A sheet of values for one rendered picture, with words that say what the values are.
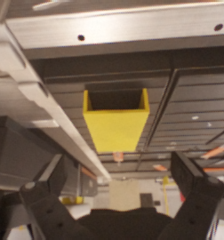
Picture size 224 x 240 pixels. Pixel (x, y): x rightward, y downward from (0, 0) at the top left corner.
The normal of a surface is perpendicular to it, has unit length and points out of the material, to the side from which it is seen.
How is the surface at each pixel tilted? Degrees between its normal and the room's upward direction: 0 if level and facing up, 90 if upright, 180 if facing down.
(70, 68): 90
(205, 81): 0
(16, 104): 90
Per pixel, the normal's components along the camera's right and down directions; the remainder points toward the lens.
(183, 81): 0.03, 0.91
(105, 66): -0.07, -0.41
